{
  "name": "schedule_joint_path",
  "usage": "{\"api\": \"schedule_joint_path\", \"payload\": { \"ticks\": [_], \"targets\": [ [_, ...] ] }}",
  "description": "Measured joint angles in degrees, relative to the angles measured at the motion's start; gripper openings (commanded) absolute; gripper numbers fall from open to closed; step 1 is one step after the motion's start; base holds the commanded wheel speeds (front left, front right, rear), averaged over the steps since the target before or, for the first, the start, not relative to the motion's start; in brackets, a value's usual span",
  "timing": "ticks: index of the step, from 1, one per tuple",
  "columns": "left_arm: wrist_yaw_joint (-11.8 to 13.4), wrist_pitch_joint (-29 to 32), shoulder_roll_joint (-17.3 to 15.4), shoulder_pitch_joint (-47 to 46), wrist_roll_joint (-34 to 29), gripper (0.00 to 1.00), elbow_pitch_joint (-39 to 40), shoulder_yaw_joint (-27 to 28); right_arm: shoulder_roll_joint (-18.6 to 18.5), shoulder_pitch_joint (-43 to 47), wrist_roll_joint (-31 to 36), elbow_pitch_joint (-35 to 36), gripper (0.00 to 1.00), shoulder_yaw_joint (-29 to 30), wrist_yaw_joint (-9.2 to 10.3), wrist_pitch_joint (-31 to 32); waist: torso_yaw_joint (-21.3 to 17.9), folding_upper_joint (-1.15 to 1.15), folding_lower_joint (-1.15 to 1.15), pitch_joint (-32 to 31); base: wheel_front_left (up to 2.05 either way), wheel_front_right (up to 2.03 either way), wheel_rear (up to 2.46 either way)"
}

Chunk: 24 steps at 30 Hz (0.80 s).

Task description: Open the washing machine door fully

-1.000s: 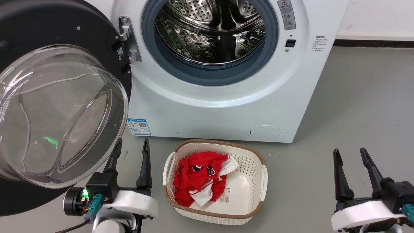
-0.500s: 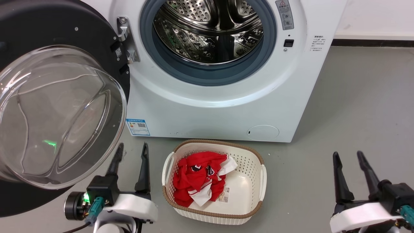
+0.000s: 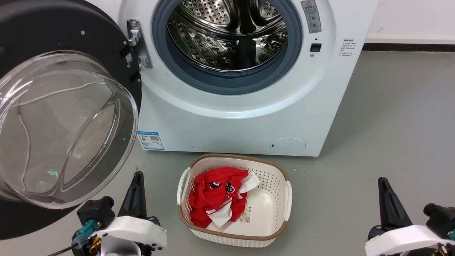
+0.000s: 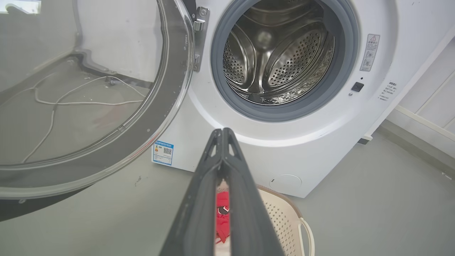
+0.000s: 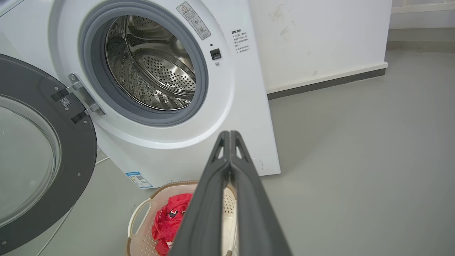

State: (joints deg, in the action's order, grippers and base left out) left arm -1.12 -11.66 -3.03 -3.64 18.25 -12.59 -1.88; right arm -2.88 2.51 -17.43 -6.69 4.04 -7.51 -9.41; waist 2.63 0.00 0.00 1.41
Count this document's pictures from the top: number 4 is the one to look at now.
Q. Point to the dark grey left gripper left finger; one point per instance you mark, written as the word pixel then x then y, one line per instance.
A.
pixel 199 213

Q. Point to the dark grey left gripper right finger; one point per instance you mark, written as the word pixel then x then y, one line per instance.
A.
pixel 249 220

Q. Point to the black round glass washer door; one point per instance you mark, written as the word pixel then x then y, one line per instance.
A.
pixel 106 167

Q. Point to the white front-load washing machine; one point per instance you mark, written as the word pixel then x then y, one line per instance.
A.
pixel 320 142

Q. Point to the black door latch socket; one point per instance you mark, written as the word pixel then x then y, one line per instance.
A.
pixel 357 86

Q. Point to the metal door hinge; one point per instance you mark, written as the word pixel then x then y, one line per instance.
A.
pixel 202 39

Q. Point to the red and white garment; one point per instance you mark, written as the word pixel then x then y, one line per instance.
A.
pixel 223 213

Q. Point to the cream perforated laundry basket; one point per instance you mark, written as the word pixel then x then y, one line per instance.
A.
pixel 280 220

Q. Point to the round white filter cover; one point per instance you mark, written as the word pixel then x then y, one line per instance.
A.
pixel 285 182

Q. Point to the blue energy label sticker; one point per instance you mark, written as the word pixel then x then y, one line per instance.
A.
pixel 163 153

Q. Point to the perforated steel washer drum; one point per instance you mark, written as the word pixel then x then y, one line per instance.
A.
pixel 284 53

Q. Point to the grey warning sticker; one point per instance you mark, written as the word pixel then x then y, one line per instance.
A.
pixel 369 52

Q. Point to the grey pipe with bracket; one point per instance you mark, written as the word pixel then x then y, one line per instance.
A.
pixel 79 42

